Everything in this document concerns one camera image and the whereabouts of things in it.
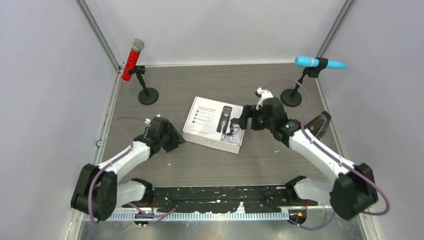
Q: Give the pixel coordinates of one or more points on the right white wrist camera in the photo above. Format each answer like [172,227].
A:
[262,94]

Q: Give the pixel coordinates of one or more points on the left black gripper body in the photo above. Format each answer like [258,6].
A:
[170,139]

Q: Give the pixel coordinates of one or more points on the right black microphone stand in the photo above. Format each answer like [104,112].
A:
[291,97]

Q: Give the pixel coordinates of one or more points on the left black microphone stand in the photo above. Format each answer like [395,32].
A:
[148,95]

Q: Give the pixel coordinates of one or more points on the white hair clipper box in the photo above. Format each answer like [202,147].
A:
[214,124]

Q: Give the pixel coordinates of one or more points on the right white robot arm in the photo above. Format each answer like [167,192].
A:
[350,189]

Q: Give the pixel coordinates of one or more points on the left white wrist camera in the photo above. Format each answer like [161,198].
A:
[148,121]

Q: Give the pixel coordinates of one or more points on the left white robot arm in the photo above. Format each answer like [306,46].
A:
[98,190]

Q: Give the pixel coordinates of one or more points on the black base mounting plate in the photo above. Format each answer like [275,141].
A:
[223,199]

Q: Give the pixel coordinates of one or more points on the red glitter microphone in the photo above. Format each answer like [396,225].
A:
[137,46]

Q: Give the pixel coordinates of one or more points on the black microphone stand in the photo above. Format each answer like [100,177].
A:
[148,95]
[291,97]

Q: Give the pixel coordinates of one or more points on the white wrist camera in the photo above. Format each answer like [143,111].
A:
[148,121]
[262,94]

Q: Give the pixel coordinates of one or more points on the blue microphone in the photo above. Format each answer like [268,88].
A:
[309,62]

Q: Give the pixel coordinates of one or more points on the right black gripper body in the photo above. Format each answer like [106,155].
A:
[259,121]

